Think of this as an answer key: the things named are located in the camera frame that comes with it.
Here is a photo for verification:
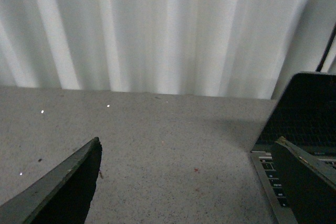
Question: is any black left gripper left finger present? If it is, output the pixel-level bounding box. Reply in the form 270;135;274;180
1;137;102;223

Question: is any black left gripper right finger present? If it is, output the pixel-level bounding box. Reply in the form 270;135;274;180
271;137;335;223

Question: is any silver laptop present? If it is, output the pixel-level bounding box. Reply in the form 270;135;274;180
250;72;335;223

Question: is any black lamp pole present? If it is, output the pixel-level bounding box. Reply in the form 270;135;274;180
316;24;336;72

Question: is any white curtain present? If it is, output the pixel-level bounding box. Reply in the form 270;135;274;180
1;0;335;99

